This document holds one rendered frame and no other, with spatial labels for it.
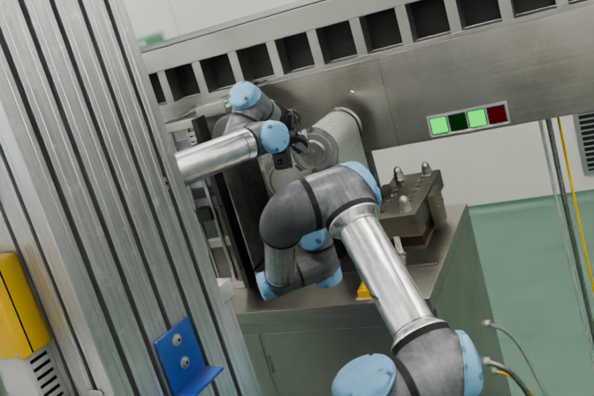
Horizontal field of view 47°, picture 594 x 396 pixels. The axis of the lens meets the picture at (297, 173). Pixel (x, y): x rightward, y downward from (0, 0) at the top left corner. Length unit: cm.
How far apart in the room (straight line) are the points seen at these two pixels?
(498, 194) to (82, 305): 404
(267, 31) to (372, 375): 142
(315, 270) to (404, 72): 76
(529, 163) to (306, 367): 297
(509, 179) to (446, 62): 262
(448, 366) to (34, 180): 74
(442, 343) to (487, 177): 353
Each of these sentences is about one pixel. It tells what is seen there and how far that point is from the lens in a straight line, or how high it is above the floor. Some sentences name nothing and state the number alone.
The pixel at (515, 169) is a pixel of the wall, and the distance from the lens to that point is 469.
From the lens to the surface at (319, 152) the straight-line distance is 196.
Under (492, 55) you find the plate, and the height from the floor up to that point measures 136.
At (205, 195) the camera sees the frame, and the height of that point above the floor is 121.
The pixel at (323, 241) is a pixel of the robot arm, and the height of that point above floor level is 109.
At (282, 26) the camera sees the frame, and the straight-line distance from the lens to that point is 230.
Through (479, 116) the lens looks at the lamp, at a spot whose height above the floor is 119.
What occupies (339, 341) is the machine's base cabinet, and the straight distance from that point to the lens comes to 191.
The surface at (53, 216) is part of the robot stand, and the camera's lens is 89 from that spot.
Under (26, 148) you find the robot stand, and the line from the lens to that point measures 87.
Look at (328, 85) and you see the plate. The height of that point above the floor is 139.
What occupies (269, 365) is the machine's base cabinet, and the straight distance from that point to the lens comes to 205.
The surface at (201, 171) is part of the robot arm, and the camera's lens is 147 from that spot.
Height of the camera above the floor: 166
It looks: 13 degrees down
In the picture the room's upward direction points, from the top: 16 degrees counter-clockwise
